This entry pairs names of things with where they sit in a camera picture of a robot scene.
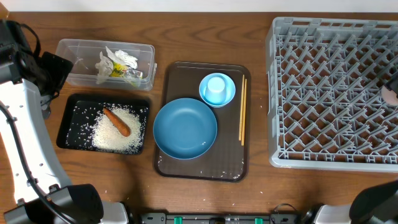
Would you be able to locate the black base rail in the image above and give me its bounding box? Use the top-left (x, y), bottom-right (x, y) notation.
top-left (137, 213), bottom-right (300, 224)

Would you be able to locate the light blue cup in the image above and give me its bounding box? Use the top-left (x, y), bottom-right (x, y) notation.
top-left (205, 77), bottom-right (226, 105)

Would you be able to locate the clear plastic bin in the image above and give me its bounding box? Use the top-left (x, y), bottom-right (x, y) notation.
top-left (56, 39), bottom-right (157, 91)

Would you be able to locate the orange carrot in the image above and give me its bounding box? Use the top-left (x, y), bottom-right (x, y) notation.
top-left (103, 108), bottom-right (131, 137)

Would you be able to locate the foil wrapper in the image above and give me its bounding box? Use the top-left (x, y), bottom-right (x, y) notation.
top-left (110, 62), bottom-right (143, 87)

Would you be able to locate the pale pink cup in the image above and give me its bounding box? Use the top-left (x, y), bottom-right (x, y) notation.
top-left (381, 86), bottom-right (398, 106)

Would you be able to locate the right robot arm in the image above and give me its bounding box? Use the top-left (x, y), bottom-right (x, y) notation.
top-left (299, 181), bottom-right (397, 224)

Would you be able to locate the dark brown serving tray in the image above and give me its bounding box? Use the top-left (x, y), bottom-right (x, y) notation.
top-left (154, 62), bottom-right (251, 182)

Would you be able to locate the white rice pile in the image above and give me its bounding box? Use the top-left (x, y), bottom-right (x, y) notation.
top-left (65, 104), bottom-right (149, 154)

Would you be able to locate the black tray bin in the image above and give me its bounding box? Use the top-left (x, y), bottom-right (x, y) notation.
top-left (57, 94), bottom-right (149, 155)

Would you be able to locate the wooden chopstick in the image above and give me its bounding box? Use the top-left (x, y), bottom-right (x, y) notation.
top-left (241, 79), bottom-right (247, 146)
top-left (239, 75), bottom-right (245, 141)

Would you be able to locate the light blue bowl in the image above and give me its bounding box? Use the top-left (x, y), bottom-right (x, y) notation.
top-left (199, 73), bottom-right (236, 108)

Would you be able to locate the white napkin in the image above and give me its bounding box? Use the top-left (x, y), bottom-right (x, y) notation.
top-left (95, 47), bottom-right (137, 84)

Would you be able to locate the dark blue plate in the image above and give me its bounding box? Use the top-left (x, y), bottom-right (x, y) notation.
top-left (153, 98), bottom-right (218, 160)

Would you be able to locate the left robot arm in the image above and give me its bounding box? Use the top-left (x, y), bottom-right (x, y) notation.
top-left (1, 19), bottom-right (131, 223)

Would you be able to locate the grey dishwasher rack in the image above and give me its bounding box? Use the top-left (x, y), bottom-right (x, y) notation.
top-left (266, 17), bottom-right (397, 173)

